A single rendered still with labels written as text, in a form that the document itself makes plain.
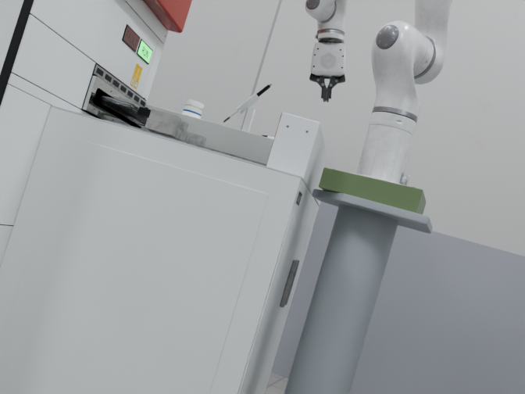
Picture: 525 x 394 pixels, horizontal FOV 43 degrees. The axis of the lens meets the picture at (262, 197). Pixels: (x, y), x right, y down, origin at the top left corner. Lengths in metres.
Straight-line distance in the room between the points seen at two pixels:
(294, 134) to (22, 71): 0.62
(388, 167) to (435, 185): 1.61
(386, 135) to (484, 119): 1.69
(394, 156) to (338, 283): 0.35
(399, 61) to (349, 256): 0.51
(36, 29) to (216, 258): 0.63
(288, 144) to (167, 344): 0.54
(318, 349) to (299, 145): 0.51
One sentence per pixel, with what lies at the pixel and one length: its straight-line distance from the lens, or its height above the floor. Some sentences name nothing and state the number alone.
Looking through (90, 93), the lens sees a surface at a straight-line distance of 1.82.
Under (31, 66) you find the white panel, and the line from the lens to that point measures 1.56.
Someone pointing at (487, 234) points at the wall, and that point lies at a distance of 3.30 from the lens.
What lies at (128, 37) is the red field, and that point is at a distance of 1.99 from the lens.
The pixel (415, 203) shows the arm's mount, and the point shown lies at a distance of 1.61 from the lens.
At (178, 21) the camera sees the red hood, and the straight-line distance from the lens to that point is 2.21.
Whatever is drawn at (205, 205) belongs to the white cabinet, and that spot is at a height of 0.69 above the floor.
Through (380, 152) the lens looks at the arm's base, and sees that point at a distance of 1.72.
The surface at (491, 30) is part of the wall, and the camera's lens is 3.51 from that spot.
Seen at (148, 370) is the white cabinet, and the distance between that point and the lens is 1.57.
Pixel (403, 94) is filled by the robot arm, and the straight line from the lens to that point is 1.75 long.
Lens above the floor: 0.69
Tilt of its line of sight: 2 degrees up
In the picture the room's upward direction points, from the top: 17 degrees clockwise
